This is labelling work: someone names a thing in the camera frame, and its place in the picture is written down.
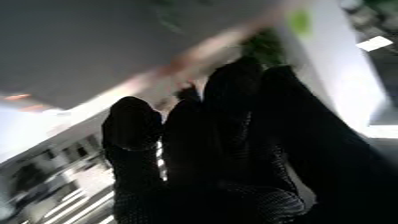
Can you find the white sheet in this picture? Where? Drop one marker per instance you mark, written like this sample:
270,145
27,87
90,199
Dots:
337,70

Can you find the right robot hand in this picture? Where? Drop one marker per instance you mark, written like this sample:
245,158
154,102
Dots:
236,160

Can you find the dark mat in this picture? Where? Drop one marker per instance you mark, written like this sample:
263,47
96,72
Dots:
89,43

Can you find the green sprig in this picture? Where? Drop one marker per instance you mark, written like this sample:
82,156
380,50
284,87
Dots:
263,46

